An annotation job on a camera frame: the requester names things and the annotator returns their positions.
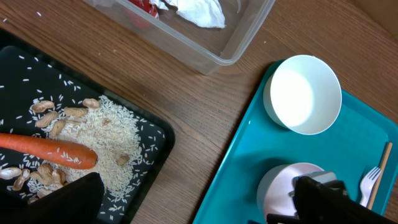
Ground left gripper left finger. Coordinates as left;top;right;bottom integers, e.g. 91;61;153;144
1;172;104;224

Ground clear plastic waste bin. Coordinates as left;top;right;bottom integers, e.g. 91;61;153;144
87;0;275;75

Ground light green bowl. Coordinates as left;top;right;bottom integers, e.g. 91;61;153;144
263;55;343;135

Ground teal serving tray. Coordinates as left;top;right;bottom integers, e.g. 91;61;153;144
193;59;397;223

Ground orange carrot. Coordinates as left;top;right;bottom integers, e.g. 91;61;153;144
1;133;98;169

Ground large crumpled white tissue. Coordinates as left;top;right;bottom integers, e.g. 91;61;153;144
149;0;226;29

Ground black plastic tray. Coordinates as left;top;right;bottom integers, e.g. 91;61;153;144
1;30;175;223

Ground red waste piece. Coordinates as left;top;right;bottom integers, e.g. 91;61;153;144
127;0;159;30

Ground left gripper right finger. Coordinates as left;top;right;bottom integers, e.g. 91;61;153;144
266;176;396;224

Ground peanuts in pink bowl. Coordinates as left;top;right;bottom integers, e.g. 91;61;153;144
1;96;141;199

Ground spilled white rice pile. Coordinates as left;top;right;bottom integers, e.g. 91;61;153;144
32;96;144;199

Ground wooden chopstick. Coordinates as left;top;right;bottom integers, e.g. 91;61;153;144
367;142;393;210

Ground white plastic fork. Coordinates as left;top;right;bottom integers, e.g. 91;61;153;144
359;167;382;207

